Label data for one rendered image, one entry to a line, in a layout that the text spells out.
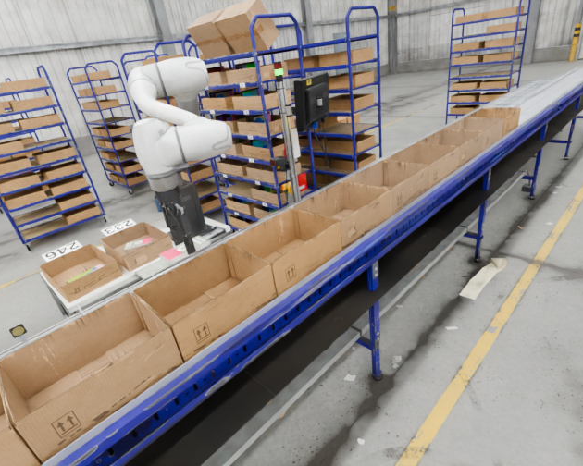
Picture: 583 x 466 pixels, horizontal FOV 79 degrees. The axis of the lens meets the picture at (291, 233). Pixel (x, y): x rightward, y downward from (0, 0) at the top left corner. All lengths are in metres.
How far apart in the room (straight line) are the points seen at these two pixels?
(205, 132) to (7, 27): 10.02
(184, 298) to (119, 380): 0.45
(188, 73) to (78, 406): 1.22
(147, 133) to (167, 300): 0.62
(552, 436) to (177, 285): 1.79
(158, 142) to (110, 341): 0.70
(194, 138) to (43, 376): 0.86
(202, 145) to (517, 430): 1.87
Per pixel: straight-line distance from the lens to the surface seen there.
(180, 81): 1.62
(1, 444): 1.11
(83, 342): 1.37
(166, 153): 1.13
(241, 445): 1.73
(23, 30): 11.07
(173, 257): 1.24
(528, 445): 2.13
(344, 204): 1.98
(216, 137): 1.13
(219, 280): 1.51
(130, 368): 1.11
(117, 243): 2.50
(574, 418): 2.29
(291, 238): 1.72
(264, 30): 2.96
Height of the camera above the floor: 1.70
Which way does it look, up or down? 27 degrees down
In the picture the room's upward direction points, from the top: 9 degrees counter-clockwise
